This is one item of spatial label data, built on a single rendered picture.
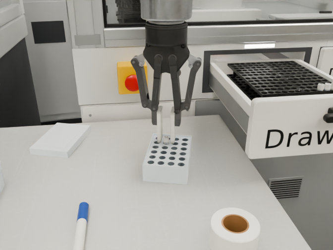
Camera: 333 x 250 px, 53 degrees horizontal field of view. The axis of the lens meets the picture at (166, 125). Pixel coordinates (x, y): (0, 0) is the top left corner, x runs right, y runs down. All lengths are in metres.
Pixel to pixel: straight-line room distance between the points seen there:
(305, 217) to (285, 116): 0.74
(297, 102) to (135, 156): 0.34
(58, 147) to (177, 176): 0.27
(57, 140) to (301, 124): 0.50
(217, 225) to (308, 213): 0.81
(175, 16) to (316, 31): 0.50
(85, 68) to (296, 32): 0.54
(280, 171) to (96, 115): 0.60
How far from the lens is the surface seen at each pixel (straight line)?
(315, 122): 0.63
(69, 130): 0.81
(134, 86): 0.78
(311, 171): 1.17
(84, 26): 0.83
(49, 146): 0.75
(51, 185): 0.66
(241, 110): 0.67
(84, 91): 0.87
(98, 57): 0.84
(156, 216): 0.56
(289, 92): 0.70
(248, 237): 0.48
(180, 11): 0.57
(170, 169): 0.61
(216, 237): 0.48
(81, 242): 0.51
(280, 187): 1.15
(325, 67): 0.99
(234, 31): 0.87
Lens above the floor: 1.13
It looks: 26 degrees down
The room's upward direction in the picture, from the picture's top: straight up
